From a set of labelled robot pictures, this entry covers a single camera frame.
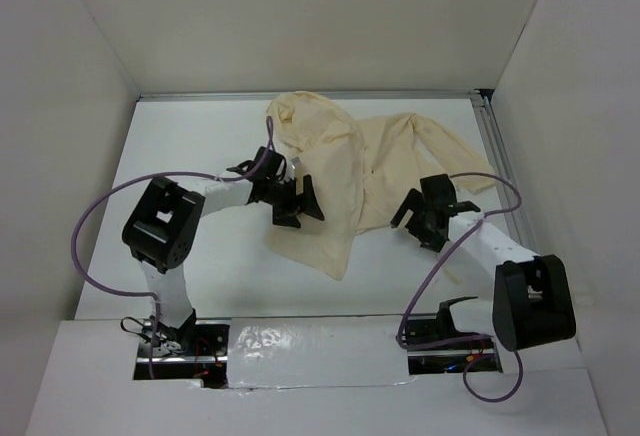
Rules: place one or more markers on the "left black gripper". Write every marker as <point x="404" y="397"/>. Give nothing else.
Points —
<point x="304" y="202"/>

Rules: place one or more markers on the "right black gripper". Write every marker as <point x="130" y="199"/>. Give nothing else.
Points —
<point x="431" y="240"/>

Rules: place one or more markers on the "cream yellow jacket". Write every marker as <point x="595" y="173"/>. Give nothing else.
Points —
<point x="361" y="171"/>

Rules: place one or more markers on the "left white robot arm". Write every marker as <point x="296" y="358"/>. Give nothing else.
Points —
<point x="161" y="230"/>

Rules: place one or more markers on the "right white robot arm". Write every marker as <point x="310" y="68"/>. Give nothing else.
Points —
<point x="530" y="303"/>

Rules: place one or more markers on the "aluminium frame rail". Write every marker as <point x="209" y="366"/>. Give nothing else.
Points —
<point x="204" y="131"/>

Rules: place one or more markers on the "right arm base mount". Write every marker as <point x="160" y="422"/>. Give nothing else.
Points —
<point x="436" y="347"/>

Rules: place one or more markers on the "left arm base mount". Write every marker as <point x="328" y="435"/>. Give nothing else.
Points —
<point x="202" y="356"/>

